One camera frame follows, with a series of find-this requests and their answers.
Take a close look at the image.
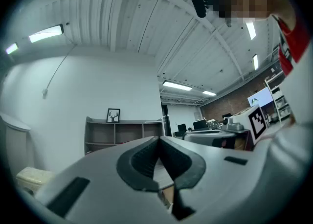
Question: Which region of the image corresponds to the white storage rack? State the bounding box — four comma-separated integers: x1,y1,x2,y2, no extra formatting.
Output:
264,70,293,123

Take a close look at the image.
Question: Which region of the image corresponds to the black framed deer picture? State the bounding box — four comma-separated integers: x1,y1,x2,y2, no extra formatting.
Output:
106,108,121,124

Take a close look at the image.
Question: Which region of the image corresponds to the large wall display screen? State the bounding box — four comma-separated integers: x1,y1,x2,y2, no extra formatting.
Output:
247,87,274,108

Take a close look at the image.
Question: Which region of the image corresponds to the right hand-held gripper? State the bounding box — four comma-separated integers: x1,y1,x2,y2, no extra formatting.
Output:
183,104,268,151

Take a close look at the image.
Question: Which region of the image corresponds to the person's red shirt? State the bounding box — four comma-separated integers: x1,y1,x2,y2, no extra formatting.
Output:
268,15,313,219

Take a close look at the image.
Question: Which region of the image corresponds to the grey wall cable conduit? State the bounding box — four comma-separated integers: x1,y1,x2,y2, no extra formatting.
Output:
42,43,78,100

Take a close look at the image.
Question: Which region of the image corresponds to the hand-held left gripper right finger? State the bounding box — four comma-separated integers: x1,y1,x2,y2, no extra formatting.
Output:
159,135,269,224

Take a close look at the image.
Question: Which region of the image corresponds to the cream upholstered stool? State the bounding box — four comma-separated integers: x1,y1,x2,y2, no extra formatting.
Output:
16,166,56,194

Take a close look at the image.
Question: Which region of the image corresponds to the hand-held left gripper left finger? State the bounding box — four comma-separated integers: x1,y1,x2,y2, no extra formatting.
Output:
36,135,177,224

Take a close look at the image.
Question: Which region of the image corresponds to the grey wooden desk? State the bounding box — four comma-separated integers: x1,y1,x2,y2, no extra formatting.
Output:
153,156,176,189

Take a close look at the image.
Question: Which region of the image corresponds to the white round side table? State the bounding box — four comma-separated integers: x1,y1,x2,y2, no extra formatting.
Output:
0,112,32,177

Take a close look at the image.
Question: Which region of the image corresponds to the grey wooden shelf unit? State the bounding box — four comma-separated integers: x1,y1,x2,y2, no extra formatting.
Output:
84,116,164,157

